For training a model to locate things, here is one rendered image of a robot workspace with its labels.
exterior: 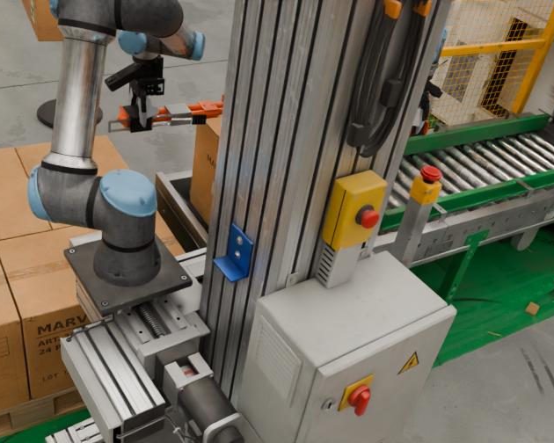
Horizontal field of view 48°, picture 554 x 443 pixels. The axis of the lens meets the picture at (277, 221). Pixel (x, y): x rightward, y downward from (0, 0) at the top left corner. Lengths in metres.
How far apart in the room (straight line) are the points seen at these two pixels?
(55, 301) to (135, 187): 0.85
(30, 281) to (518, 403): 2.02
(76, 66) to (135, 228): 0.35
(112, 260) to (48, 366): 0.92
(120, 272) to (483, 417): 1.82
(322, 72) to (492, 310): 2.51
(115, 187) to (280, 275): 0.40
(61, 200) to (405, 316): 0.73
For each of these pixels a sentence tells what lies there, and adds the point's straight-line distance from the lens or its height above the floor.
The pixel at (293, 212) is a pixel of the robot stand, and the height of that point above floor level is 1.41.
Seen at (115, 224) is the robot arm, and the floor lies 1.20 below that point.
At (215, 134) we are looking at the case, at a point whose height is 0.95.
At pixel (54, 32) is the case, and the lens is 3.69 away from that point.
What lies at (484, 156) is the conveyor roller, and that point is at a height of 0.52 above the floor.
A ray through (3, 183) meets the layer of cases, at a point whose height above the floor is 0.54.
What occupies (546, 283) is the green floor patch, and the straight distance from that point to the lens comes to 3.68.
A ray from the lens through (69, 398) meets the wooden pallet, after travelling 2.53.
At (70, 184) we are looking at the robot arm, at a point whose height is 1.26.
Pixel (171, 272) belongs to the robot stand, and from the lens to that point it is 1.48.
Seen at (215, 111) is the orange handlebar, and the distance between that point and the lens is 2.07.
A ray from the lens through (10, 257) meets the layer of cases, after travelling 2.30.
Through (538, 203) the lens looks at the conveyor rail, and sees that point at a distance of 3.13.
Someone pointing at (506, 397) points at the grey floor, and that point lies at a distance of 2.95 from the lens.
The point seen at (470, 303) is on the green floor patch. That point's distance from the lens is 3.31.
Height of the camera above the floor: 2.03
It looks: 36 degrees down
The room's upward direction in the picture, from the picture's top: 11 degrees clockwise
